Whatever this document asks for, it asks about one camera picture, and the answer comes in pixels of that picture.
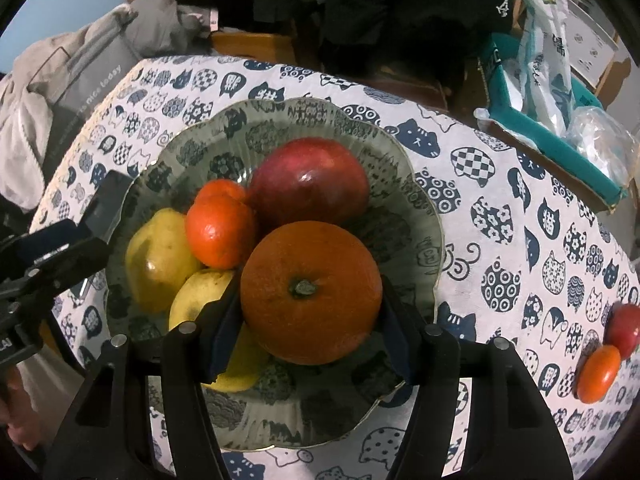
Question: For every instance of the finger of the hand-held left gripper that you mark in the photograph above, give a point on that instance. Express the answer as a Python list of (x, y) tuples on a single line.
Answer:
[(75, 265), (50, 242)]

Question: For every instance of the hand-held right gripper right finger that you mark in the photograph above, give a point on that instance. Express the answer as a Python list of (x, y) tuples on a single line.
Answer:
[(397, 345)]

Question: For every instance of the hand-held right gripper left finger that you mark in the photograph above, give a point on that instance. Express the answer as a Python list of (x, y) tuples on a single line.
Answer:
[(225, 340)]

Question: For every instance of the large orange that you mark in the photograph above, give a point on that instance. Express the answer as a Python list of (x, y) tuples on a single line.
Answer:
[(325, 330)]

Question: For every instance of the large green pear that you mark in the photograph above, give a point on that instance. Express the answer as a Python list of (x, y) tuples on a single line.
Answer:
[(155, 260)]

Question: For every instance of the small tangerine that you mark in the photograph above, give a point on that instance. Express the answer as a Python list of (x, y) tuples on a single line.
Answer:
[(220, 189), (597, 375), (220, 232)]

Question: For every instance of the clear glass plate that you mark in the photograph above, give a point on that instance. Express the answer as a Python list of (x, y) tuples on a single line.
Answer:
[(400, 220)]

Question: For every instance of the large red apple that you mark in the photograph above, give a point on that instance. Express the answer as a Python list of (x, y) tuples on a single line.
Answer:
[(310, 180)]

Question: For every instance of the person's left hand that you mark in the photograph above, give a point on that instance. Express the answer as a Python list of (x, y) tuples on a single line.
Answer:
[(15, 425)]

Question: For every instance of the black smartphone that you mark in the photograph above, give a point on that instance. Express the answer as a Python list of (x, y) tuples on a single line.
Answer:
[(107, 200)]

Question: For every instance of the light grey hooded jacket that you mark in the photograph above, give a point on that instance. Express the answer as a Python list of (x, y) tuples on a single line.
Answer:
[(20, 160)]

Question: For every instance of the cat print tablecloth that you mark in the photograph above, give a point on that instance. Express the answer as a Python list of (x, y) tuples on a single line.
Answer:
[(500, 260)]

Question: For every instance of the grey printed tote bag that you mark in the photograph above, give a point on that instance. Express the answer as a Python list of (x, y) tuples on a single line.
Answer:
[(95, 90)]

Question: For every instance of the small red apple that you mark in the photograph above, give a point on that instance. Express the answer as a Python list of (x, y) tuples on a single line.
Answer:
[(625, 332)]

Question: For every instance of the dark grey jacket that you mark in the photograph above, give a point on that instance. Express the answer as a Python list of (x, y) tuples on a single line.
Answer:
[(165, 25)]

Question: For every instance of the teal box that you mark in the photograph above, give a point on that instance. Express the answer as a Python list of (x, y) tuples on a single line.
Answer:
[(530, 135)]

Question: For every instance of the brown box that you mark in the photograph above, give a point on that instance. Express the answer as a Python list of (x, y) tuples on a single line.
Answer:
[(400, 87)]

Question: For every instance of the clear plastic bag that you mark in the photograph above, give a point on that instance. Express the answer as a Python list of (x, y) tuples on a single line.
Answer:
[(600, 135)]

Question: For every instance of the tall plastic packet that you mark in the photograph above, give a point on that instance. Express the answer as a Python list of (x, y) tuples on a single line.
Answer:
[(545, 60)]

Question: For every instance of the black hanging coat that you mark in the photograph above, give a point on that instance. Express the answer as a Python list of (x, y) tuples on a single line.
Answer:
[(400, 10)]

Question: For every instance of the white box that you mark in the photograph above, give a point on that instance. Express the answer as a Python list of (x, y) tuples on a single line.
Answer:
[(592, 45)]

